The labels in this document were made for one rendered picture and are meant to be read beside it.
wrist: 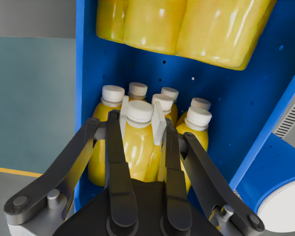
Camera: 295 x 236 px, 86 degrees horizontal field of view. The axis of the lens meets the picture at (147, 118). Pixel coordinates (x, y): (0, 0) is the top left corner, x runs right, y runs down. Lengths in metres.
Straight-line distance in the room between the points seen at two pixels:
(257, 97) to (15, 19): 0.63
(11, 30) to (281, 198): 0.93
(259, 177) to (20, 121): 1.80
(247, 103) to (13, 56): 1.58
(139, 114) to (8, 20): 0.48
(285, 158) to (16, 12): 0.94
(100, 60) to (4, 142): 1.84
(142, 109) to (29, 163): 1.96
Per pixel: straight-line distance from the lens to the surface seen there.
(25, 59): 1.60
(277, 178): 0.67
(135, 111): 0.22
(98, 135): 0.16
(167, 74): 0.39
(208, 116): 0.27
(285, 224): 0.82
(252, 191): 0.70
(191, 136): 0.17
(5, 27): 0.61
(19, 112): 1.81
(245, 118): 0.31
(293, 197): 0.71
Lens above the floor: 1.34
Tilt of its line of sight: 64 degrees down
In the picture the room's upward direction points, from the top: 173 degrees clockwise
